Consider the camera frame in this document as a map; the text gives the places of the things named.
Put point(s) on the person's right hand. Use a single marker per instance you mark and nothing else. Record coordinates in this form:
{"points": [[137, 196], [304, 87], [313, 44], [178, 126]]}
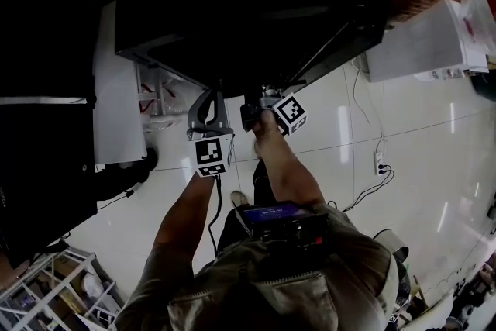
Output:
{"points": [[269, 133]]}

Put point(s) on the person's right forearm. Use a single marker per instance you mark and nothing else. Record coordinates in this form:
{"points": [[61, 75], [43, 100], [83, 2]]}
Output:
{"points": [[292, 178]]}

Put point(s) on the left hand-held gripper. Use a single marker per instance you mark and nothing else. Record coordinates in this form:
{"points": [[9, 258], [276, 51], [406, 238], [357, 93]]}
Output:
{"points": [[211, 155]]}

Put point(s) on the black chest device with screen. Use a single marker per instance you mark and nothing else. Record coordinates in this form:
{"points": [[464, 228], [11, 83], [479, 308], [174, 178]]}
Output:
{"points": [[279, 223]]}

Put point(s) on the translucent plastic bag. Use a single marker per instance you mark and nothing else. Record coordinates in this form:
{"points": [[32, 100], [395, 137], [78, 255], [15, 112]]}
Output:
{"points": [[478, 19]]}

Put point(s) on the person's left forearm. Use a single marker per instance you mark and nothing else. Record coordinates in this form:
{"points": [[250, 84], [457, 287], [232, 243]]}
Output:
{"points": [[186, 217]]}

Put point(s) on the round metal bin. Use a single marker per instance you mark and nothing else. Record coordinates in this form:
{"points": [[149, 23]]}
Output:
{"points": [[393, 244]]}

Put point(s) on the white metal rack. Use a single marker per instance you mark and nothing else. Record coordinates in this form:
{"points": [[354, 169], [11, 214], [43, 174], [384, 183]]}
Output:
{"points": [[58, 294]]}

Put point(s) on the clear fridge door rack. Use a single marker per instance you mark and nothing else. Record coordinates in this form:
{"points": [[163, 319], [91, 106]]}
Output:
{"points": [[160, 97]]}

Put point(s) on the person's light shoe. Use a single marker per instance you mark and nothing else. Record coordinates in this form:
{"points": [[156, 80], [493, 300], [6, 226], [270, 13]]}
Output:
{"points": [[240, 199]]}

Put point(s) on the person's black trousers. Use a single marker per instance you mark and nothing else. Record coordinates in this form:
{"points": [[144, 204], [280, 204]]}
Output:
{"points": [[261, 182]]}

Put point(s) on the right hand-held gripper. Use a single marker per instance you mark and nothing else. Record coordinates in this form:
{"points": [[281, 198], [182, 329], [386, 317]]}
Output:
{"points": [[290, 112]]}

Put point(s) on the white power strip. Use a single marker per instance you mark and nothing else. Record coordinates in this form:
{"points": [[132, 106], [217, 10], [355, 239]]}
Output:
{"points": [[379, 163]]}

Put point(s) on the person's olive shirt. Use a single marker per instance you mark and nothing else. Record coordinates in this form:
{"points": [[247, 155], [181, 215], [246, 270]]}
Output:
{"points": [[348, 267]]}

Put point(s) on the large black appliance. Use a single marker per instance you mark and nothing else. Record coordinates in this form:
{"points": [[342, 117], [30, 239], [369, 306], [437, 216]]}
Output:
{"points": [[42, 151]]}

